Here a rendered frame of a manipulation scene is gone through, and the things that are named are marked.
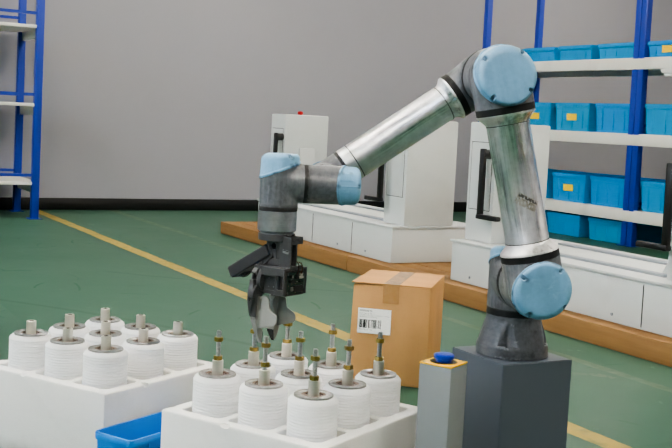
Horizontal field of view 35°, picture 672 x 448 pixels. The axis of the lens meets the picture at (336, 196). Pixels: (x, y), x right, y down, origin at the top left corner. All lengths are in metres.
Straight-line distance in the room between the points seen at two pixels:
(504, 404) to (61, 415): 0.94
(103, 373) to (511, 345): 0.86
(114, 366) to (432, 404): 0.70
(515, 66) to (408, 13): 7.60
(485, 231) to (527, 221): 2.74
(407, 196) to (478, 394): 3.18
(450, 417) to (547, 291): 0.31
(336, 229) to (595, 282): 2.04
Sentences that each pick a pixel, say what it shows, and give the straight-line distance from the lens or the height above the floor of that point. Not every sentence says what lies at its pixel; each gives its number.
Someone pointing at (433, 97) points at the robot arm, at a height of 0.83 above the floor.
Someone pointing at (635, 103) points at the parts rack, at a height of 1.00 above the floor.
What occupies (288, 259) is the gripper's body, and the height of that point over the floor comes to 0.51.
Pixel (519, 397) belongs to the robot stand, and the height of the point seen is 0.23.
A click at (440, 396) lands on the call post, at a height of 0.25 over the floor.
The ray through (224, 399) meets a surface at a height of 0.21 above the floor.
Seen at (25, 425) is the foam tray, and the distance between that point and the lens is 2.53.
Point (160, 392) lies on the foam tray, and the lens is 2.47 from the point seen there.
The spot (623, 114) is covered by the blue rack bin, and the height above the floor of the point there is 0.92.
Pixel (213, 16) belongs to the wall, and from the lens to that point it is 8.82.
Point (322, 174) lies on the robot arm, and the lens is 2.05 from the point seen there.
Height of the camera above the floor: 0.77
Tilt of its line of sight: 4 degrees down
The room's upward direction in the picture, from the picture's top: 3 degrees clockwise
